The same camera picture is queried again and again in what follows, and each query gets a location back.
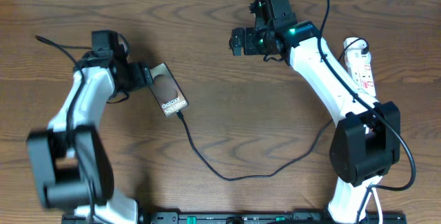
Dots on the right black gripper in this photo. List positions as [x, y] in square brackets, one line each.
[249, 49]

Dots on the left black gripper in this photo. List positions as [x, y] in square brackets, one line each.
[142, 76]

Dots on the Samsung Galaxy smartphone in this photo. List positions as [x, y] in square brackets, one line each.
[167, 91]

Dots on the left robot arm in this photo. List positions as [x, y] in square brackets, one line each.
[71, 169]

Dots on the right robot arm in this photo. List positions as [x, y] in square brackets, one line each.
[364, 147]

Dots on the white USB charger plug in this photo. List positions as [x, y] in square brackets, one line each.
[356, 53]

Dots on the white power strip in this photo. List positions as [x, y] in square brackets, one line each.
[362, 75]

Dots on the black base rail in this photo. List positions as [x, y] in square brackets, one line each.
[295, 217]

